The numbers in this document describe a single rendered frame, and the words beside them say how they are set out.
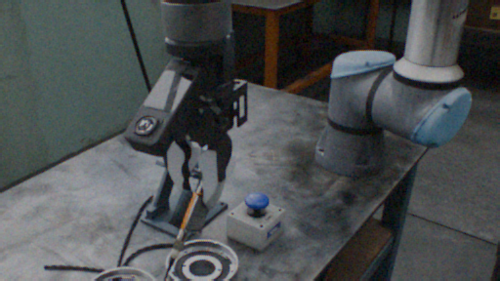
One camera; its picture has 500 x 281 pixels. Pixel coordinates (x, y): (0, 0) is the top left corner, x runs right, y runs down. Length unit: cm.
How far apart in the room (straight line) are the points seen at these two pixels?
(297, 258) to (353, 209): 18
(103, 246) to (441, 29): 65
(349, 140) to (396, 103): 15
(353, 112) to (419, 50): 19
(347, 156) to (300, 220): 20
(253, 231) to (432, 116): 35
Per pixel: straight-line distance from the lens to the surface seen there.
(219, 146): 57
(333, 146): 104
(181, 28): 53
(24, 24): 236
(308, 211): 93
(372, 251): 127
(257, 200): 81
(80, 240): 87
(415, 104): 91
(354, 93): 98
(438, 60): 90
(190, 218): 62
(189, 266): 76
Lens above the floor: 132
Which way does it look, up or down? 31 degrees down
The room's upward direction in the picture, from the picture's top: 2 degrees counter-clockwise
